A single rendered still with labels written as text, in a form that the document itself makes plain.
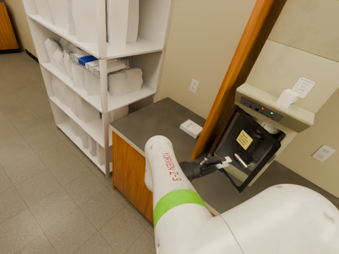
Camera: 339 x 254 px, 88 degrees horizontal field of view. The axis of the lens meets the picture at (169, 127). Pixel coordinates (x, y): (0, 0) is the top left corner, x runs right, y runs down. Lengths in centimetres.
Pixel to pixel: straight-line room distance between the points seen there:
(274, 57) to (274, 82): 11
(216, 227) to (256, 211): 6
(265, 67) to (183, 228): 78
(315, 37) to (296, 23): 8
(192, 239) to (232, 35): 130
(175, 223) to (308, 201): 19
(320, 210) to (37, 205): 209
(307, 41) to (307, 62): 8
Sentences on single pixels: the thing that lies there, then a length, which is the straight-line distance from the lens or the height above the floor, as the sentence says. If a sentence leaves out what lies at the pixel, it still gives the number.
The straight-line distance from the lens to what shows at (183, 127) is 137.
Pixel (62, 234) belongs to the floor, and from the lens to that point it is 198.
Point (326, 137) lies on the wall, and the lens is 148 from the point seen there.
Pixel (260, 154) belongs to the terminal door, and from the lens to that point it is 94.
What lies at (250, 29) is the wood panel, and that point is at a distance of 85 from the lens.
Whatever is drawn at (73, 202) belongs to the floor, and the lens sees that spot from 208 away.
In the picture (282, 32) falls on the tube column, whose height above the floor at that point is 175.
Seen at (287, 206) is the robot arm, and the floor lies 160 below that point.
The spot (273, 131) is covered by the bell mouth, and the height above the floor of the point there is 133.
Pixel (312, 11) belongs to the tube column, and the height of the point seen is 183.
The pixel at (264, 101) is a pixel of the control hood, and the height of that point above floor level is 151.
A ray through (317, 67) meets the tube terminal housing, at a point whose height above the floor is 167.
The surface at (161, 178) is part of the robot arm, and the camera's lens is 44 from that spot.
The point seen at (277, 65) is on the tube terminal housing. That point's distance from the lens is 92.
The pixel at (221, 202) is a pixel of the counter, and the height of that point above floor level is 94.
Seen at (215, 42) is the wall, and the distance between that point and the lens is 147.
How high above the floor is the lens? 180
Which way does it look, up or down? 38 degrees down
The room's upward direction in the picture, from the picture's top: 15 degrees clockwise
